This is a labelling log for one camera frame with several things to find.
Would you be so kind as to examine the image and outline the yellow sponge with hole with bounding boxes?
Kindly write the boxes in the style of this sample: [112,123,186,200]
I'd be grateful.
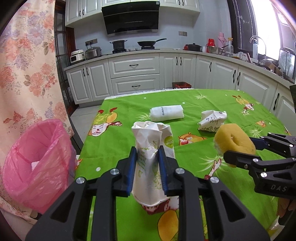
[213,123,256,155]

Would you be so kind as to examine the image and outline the white wipes pack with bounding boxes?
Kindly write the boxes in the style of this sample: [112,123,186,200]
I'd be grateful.
[150,105,184,122]

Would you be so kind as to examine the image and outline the printed paper cup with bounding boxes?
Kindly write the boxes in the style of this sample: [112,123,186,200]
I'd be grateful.
[198,110,227,133]

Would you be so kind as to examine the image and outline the pink lined trash bin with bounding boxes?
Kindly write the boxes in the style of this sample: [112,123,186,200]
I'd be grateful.
[3,119,76,214]

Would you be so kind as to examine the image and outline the green cartoon tablecloth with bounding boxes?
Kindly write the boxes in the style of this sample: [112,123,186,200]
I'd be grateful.
[76,89,290,240]

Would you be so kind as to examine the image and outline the red floor bin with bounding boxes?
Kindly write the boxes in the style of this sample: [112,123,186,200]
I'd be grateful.
[172,82,192,89]

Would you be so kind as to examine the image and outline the white lower cabinets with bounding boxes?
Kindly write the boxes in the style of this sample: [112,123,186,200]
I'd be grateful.
[65,49,295,133]

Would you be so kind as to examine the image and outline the white cabinets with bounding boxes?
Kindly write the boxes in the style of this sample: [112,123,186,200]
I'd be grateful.
[65,1,200,27]
[65,49,295,133]

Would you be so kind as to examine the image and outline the chrome faucet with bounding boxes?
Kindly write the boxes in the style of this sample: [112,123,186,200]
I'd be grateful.
[249,35,266,60]

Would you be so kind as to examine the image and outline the steel bowl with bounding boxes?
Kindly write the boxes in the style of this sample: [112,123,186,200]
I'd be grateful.
[207,46,223,55]

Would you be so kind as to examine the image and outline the pink thermos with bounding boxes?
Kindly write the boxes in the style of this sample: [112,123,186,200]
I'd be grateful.
[217,32,227,48]

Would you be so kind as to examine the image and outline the black casserole pot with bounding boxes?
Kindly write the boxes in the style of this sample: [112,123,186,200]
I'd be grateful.
[184,43,203,52]

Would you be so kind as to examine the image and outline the steel pressure cooker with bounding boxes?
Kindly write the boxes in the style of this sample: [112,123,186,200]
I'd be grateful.
[85,47,102,60]

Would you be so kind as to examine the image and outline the red kettle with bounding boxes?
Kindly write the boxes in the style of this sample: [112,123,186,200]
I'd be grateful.
[207,38,216,47]

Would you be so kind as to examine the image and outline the floral curtain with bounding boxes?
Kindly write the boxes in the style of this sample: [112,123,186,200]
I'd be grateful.
[0,0,75,225]

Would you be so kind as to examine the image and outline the white rice cooker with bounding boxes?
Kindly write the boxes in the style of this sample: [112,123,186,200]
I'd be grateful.
[70,50,85,64]

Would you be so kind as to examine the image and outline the black frying pan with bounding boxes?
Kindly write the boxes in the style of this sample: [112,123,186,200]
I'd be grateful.
[137,38,166,50]

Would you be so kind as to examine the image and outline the black stock pot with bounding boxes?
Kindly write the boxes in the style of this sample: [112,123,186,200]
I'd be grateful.
[110,40,126,54]

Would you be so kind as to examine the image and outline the glass wooden door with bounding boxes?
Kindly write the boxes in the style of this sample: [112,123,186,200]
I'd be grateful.
[54,1,78,116]

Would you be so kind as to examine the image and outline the black range hood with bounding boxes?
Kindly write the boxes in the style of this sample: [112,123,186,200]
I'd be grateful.
[101,1,160,37]

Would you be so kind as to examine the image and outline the white upper cabinets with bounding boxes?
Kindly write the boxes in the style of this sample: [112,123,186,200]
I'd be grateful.
[65,1,200,27]

